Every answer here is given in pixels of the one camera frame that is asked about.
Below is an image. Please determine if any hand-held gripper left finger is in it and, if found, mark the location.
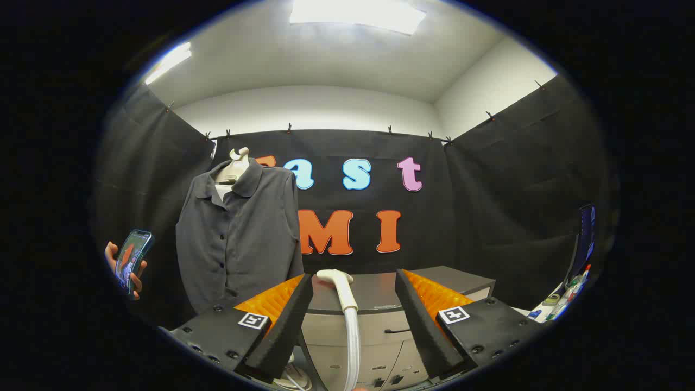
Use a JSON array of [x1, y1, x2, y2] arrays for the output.
[[160, 273, 314, 383]]

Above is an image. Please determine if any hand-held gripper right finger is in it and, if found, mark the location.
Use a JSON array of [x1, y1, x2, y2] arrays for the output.
[[395, 268, 545, 381]]

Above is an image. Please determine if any grey button shirt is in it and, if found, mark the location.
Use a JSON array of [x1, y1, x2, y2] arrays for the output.
[[175, 159, 305, 314]]

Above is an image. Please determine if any grey cabinet with dark top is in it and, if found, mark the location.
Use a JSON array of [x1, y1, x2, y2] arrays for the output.
[[296, 266, 496, 391]]

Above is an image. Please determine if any black backdrop cloth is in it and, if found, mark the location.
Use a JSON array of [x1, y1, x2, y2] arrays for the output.
[[95, 73, 611, 326]]

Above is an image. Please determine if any white cluttered table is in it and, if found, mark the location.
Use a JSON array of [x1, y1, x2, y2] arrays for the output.
[[527, 264, 592, 324]]

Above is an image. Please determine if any white mannequin torso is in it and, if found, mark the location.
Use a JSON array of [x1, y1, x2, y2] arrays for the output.
[[216, 147, 251, 203]]

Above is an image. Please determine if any dark monitor screen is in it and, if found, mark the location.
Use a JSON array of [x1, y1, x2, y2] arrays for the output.
[[573, 204, 597, 272]]

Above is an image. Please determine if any narrow ceiling light panel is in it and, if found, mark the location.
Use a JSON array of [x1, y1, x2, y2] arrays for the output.
[[144, 42, 193, 86]]

